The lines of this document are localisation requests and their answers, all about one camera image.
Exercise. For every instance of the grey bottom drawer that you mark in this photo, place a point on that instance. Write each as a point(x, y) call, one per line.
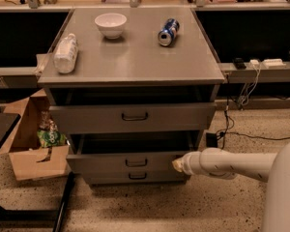
point(134, 177)

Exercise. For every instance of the grey drawer cabinet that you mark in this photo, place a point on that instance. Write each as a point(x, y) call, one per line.
point(135, 68)

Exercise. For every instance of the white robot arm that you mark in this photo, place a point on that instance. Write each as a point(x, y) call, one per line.
point(272, 168)

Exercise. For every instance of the black small device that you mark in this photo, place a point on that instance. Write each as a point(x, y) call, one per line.
point(239, 63)

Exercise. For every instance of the grey drawer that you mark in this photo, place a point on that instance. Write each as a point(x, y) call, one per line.
point(122, 152)
point(133, 117)
point(134, 177)

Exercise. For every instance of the clear plastic water bottle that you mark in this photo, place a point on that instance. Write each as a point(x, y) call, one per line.
point(65, 54)

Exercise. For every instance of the green snack bag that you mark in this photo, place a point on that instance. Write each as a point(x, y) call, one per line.
point(51, 138)

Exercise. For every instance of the black left base leg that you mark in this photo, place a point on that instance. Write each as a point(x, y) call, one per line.
point(64, 203)

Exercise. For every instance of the white power strip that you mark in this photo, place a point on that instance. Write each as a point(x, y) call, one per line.
point(273, 63)

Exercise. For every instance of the grey top drawer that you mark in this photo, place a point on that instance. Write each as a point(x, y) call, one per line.
point(133, 117)

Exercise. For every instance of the brown cardboard box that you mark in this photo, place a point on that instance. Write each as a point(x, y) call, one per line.
point(30, 160)

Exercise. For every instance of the blue soda can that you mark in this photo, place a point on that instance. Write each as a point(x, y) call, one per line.
point(168, 32)

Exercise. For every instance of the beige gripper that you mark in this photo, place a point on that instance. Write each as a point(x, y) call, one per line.
point(188, 163)

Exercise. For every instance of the black power adapter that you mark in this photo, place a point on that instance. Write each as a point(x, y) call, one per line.
point(211, 140)

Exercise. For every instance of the white ceramic bowl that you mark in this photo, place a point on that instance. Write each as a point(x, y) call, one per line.
point(111, 25)

